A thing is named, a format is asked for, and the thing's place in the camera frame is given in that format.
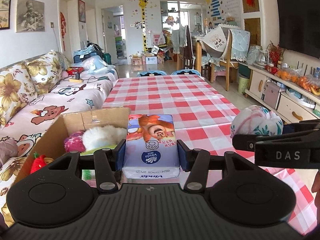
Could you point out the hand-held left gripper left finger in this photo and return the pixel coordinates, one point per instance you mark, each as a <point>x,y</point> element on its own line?
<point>121,155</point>

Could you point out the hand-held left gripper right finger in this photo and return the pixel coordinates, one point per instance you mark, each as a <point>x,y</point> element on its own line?
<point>182,155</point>

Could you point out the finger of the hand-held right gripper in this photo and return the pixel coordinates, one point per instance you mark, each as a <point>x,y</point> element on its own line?
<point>305,127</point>
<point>246,142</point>

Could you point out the floral cloth bundle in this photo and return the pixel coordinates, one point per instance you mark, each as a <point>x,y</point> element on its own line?
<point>255,122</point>

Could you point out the white grey fluffy plush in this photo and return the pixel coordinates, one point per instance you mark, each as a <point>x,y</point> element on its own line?
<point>102,136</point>

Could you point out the cartoon print tissue pack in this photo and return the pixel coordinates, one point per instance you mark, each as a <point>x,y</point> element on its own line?
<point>150,140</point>

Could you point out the green printed cardboard box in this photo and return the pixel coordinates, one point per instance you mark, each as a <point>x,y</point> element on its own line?
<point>107,116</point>

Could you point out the tan bear plush red hat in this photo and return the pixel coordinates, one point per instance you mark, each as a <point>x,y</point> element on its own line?
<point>37,164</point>

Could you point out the person's right hand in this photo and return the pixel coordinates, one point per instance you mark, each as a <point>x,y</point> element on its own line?
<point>316,187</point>

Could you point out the bag of oranges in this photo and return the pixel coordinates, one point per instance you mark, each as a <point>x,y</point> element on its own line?
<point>308,82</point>
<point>287,75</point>

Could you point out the silver case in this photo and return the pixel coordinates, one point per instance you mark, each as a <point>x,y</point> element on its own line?
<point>272,95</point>

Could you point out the magenta knitted ball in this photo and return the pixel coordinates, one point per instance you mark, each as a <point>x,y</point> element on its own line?
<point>73,141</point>

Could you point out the green waste bin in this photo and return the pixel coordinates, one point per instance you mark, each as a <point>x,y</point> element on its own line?
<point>243,85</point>

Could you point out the red checked tablecloth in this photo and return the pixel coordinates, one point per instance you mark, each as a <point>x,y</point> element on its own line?
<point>175,97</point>

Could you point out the cream television cabinet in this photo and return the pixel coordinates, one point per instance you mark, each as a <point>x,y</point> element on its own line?
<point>257,85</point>

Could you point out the pink plastic stool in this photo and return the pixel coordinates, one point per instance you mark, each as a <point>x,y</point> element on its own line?
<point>220,76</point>

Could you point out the sofa with cartoon cover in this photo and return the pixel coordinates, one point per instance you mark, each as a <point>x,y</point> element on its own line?
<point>75,97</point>

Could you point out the red berry decoration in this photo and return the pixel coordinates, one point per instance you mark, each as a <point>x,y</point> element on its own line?
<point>276,53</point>

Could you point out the glass kettle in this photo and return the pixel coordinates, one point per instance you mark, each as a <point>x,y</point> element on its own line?
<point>262,57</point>

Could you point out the blue plastic stool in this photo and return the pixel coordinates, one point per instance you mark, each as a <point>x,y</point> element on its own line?
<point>152,74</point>
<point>186,72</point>

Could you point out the yellow power strip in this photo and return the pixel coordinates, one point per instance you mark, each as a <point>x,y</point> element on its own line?
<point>76,80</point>

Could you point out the light blue plastic bag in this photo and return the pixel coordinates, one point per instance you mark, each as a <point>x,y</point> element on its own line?
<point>95,63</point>

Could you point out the red box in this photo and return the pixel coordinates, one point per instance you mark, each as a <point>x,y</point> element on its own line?
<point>75,70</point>

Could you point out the white carton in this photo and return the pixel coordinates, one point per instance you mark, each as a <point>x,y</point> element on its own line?
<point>150,60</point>

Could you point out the wooden dining table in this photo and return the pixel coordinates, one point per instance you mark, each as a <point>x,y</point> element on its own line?
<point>198,55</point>

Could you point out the wooden chair with lace cover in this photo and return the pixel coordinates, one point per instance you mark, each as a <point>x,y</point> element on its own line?
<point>238,42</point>

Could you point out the black television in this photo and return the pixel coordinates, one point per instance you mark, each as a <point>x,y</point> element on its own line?
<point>300,22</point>

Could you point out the cream printed cover cloth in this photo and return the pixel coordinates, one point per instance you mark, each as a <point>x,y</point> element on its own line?
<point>216,40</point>

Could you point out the dark suitcases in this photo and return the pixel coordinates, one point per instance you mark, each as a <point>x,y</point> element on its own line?
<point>90,52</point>

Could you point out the green storage drawers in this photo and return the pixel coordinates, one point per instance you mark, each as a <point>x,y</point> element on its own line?
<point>119,47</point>

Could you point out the grey crumpled bag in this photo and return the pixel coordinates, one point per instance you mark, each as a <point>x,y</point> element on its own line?
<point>7,148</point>

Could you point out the floral sofa cushion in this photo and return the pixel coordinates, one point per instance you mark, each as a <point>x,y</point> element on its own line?
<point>12,90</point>
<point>42,71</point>

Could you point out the chair draped with clothes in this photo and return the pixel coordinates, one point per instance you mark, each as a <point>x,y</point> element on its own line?
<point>186,40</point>

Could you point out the white door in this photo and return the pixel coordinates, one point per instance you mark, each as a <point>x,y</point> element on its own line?
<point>110,35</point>

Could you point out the giraffe height chart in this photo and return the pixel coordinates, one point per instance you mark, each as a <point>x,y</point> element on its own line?
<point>143,22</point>

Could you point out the small red Chinese knot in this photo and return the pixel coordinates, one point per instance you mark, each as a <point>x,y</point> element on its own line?
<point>63,30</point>

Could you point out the colourful framed picture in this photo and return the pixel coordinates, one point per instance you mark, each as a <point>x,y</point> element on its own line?
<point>81,11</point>

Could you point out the grey sketch framed picture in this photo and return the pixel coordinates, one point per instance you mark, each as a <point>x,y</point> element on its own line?
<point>30,15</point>

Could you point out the framed wall picture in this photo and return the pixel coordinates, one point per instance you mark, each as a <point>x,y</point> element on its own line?
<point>4,11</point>

